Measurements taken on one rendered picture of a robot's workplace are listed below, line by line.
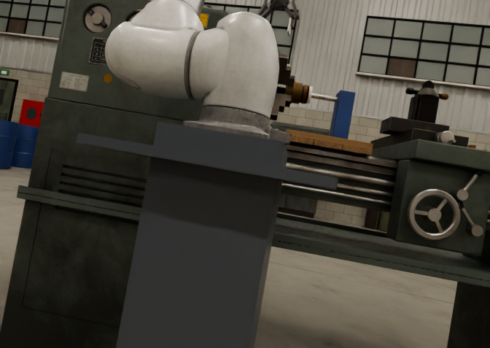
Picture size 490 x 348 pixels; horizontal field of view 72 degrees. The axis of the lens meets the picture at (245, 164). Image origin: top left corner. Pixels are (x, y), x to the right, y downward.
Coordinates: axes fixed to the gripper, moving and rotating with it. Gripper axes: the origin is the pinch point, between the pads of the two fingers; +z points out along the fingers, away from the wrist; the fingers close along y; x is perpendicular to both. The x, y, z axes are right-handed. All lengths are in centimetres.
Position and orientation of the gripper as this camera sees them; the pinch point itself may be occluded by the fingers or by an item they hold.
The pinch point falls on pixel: (274, 31)
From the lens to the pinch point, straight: 156.5
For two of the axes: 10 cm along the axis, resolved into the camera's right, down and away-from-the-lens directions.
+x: -2.8, -2.5, -9.3
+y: -9.4, -1.1, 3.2
